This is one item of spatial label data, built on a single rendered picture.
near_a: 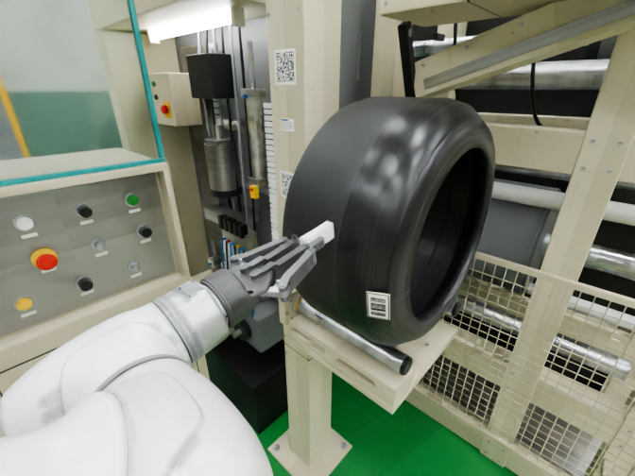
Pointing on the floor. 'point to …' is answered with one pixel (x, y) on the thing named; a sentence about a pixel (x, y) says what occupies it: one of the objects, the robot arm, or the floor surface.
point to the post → (311, 81)
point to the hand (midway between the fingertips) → (317, 238)
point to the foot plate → (281, 450)
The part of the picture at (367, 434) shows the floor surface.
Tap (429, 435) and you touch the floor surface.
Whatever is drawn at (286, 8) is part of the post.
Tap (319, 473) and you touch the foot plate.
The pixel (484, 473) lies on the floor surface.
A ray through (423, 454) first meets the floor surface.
